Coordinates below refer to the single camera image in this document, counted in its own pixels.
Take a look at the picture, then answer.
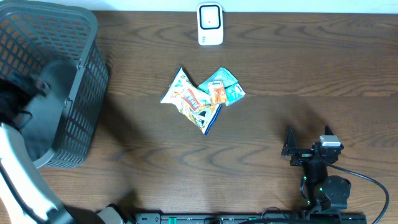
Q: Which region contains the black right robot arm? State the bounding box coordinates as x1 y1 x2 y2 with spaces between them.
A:
281 126 351 218

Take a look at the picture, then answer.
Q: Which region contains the white barcode scanner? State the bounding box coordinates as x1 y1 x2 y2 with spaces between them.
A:
197 2 224 46

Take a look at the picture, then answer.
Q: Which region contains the green tissue pack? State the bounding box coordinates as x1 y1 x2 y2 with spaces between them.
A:
225 83 246 106

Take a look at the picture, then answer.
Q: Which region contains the teal snack pouch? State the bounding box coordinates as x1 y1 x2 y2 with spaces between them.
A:
198 67 238 94

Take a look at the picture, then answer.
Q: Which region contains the orange tissue pack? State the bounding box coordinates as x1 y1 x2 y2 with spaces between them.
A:
208 80 228 105

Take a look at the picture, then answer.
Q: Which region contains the grey plastic mesh basket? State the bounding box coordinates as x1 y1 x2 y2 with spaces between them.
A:
1 1 109 169

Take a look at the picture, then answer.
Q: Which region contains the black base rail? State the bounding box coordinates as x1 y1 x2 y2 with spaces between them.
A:
133 212 367 224

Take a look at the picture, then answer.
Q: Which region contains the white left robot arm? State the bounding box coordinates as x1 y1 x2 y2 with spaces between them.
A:
1 73 134 224

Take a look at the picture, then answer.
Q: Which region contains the yellow snack bag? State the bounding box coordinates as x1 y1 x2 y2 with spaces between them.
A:
160 67 221 135

